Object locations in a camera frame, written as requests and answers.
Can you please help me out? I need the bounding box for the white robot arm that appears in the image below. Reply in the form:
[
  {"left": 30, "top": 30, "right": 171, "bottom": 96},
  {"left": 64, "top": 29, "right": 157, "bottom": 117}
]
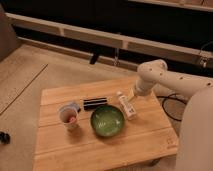
[{"left": 128, "top": 60, "right": 213, "bottom": 100}]

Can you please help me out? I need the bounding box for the green ceramic bowl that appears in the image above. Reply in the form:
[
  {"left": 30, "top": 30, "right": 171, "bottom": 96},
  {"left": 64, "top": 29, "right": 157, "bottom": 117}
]
[{"left": 90, "top": 105, "right": 125, "bottom": 137}]

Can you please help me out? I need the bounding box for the wooden table board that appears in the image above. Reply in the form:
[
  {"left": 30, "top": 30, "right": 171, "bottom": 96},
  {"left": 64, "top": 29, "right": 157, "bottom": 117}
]
[{"left": 33, "top": 76, "right": 178, "bottom": 171}]

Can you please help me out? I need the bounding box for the black rectangular box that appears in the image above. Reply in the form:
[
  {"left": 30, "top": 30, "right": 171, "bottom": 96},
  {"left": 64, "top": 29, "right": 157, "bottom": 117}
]
[{"left": 83, "top": 98, "right": 107, "bottom": 110}]

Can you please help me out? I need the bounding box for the white yogurt cup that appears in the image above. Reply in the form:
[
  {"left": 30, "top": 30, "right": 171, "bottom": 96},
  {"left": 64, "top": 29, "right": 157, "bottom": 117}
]
[{"left": 58, "top": 102, "right": 80, "bottom": 131}]

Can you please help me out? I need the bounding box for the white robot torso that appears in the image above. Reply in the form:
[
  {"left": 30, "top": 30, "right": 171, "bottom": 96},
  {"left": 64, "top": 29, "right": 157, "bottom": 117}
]
[{"left": 175, "top": 88, "right": 213, "bottom": 171}]

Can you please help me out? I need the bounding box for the small black floor object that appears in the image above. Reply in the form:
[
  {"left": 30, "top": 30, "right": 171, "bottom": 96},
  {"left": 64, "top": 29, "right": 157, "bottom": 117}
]
[{"left": 0, "top": 131, "right": 10, "bottom": 144}]

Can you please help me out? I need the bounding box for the black cable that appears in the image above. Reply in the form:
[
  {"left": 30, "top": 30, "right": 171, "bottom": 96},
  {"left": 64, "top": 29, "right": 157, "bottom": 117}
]
[{"left": 156, "top": 93, "right": 188, "bottom": 122}]

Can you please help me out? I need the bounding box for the white shelf rail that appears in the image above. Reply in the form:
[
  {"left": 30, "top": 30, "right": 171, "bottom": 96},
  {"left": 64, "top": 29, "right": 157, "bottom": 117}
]
[{"left": 6, "top": 13, "right": 213, "bottom": 68}]

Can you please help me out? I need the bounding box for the black shelf bracket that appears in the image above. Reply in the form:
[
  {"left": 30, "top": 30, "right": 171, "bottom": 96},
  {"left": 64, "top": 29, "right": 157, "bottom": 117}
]
[{"left": 89, "top": 51, "right": 100, "bottom": 65}]

